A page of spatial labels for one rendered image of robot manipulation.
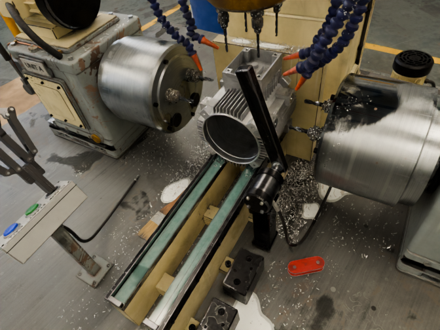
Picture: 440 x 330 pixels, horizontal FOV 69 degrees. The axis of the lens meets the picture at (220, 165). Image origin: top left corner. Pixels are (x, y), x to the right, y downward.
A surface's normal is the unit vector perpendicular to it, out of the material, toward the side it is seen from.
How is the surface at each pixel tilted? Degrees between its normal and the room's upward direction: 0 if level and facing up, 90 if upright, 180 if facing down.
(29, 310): 0
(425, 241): 89
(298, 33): 90
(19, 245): 62
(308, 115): 90
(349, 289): 0
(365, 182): 88
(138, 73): 39
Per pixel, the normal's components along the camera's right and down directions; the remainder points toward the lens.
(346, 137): -0.45, 0.11
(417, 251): -0.49, 0.68
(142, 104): -0.50, 0.47
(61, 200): 0.71, -0.04
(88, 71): 0.86, 0.30
